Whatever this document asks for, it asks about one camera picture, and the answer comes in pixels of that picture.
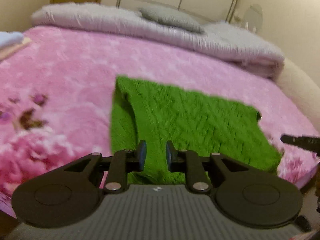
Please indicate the grey pillow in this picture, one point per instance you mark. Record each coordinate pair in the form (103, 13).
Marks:
(171, 17)

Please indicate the beige bed frame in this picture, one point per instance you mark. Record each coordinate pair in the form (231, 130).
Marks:
(301, 89)

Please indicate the grey folded quilt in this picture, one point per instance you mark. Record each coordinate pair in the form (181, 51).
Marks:
(220, 39)

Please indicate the folded pale pink cloth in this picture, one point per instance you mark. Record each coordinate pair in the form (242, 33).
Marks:
(12, 49)

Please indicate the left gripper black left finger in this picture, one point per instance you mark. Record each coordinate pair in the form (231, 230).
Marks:
(74, 191)

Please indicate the green knitted vest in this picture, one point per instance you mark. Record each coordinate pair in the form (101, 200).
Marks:
(157, 113)

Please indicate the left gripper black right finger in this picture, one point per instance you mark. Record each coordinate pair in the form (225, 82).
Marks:
(244, 194)

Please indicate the pink floral blanket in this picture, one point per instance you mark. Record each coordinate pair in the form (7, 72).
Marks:
(57, 93)

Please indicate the folded light blue cloth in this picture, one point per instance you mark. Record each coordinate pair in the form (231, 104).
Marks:
(10, 38)

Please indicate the round clear glass table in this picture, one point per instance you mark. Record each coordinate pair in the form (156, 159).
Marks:
(251, 20)

